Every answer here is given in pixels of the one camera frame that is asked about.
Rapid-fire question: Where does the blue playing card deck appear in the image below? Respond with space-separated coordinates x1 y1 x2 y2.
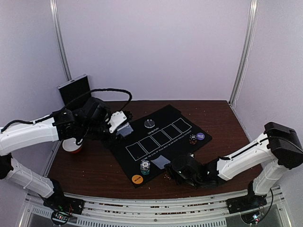
116 123 134 137

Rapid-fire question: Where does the clear dealer button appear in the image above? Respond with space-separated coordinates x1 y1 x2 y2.
144 119 155 129

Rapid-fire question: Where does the purple small blind button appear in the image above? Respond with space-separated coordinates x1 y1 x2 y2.
196 132 205 140

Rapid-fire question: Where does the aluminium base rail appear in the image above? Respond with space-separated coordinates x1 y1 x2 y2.
22 185 288 227

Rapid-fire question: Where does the small poker chip stack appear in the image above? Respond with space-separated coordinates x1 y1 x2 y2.
189 134 197 145

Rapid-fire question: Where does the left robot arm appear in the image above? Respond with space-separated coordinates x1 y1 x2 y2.
0 97 132 210

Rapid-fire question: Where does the multicolour poker chip stack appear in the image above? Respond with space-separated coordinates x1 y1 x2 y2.
140 160 151 175

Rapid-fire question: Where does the dealt playing card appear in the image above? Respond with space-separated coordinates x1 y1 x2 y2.
151 155 171 169

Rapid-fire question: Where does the orange white bowl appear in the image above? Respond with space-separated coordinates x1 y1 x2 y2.
62 138 82 154

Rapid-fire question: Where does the aluminium poker chip case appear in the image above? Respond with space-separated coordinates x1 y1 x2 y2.
58 74 91 111

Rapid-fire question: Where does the aluminium frame post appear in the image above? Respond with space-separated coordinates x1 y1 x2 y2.
229 0 259 106
50 0 71 81

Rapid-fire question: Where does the black braided cable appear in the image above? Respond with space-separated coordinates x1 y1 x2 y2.
63 88 133 112

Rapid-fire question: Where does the aluminium frame post right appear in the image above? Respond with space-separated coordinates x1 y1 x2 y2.
229 0 259 106

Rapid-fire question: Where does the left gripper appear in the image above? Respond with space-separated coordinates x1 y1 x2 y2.
81 122 125 148

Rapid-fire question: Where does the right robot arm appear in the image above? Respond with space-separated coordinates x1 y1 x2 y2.
164 122 303 209

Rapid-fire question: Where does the black poker mat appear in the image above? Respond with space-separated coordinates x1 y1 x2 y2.
109 105 212 188

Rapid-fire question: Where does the orange big blind button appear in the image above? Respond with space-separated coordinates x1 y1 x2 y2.
131 175 143 184

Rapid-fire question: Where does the aluminium frame post left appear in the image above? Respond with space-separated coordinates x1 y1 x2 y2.
50 0 71 81

